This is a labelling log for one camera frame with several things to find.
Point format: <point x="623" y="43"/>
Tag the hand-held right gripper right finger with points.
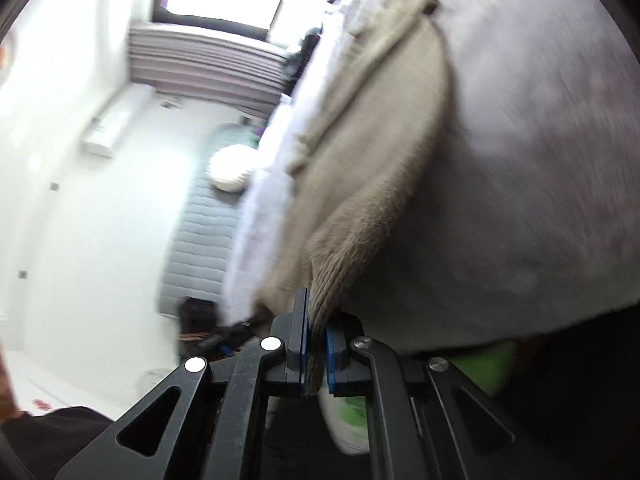
<point x="331" y="360"/>

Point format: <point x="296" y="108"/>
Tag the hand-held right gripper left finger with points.
<point x="300" y="340"/>

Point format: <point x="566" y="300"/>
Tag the brown knit sweater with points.
<point x="380" y="170"/>

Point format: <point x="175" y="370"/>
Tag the person's left forearm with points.
<point x="7" y="385"/>

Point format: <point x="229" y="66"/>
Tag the dark floor bag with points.
<point x="200" y="317"/>

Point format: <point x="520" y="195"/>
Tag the grey quilted headboard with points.
<point x="205" y="240"/>

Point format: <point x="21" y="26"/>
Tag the green patterned floor mat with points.
<point x="480" y="365"/>

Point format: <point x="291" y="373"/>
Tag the round white pleated cushion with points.
<point x="232" y="167"/>

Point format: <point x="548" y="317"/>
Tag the person's black clothing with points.
<point x="45" y="445"/>

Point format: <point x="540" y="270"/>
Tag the embossed lilac blanket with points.
<point x="525" y="160"/>

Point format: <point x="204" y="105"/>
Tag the wide grey curtain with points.
<point x="210" y="70"/>

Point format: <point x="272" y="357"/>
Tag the white wall air conditioner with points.
<point x="117" y="122"/>

